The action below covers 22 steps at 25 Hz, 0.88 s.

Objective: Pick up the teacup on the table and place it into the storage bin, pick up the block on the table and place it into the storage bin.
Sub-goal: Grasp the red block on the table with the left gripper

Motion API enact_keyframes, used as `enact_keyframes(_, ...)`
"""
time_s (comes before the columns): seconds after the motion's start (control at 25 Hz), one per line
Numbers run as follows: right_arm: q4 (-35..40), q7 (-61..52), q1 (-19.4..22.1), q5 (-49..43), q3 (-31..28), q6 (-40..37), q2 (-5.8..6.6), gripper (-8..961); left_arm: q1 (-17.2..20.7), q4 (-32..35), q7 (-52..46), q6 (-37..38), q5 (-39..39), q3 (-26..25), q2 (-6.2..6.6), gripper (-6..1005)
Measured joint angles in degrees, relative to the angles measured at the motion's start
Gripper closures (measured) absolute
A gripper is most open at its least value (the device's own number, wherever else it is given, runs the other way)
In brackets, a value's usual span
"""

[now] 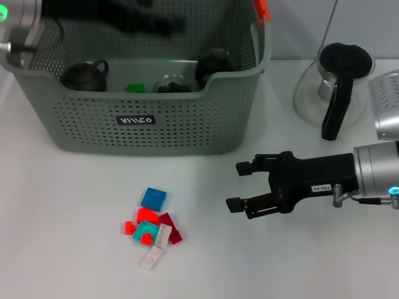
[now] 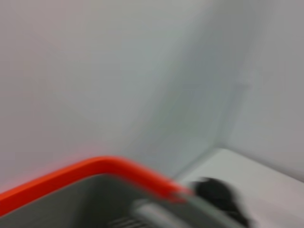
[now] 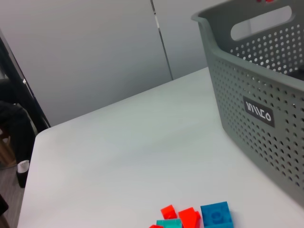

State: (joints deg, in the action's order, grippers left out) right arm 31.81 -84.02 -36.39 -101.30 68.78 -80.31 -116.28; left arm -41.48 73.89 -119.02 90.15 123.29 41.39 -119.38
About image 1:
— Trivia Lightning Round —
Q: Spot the grey right gripper cable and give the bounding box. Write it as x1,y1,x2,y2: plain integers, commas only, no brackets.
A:
347,191,399,207

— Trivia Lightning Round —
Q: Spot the flat white plate brick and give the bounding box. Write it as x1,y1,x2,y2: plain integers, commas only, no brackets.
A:
138,245,165,270

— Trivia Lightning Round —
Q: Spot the dark red toy brick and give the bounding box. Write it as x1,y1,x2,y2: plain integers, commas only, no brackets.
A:
158,212,184,245

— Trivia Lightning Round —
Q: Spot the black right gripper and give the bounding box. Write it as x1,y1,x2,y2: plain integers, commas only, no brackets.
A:
226,151,360,221

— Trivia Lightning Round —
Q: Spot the small green toy brick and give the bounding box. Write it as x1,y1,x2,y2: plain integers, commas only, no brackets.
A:
125,82,147,93

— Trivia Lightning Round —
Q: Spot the orange basket handle grip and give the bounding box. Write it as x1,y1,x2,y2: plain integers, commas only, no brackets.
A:
254,0,271,24

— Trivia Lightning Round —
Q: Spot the grey-green perforated storage basket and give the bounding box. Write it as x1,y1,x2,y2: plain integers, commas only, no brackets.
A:
0,0,272,156

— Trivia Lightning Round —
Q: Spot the glass teacup black base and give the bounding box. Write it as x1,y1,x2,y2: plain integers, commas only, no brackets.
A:
152,74,193,93
195,46,234,88

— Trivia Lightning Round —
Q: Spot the glass pitcher black lid handle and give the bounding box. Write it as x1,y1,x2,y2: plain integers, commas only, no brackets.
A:
292,42,377,141

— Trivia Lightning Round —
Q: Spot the blue square toy brick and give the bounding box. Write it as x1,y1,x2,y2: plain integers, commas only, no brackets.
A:
140,187,168,212

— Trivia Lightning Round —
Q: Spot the red sloped toy brick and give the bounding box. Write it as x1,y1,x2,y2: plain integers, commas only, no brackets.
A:
137,207,160,224

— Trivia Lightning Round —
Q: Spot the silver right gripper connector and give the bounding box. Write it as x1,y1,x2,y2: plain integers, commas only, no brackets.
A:
332,183,350,208

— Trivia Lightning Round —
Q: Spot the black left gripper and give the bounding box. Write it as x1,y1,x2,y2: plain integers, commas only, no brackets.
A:
41,0,188,37

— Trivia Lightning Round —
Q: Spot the dark clay teapot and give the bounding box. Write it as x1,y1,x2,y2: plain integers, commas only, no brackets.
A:
60,59,110,92

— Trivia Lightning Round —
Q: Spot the white translucent toy brick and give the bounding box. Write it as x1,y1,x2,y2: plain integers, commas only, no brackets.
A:
155,225,173,247

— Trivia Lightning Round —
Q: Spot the dark left gripper cable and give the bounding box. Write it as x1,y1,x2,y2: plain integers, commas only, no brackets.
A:
11,17,66,54

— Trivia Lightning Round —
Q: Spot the teal square toy brick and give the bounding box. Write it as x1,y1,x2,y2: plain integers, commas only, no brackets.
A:
132,220,160,247

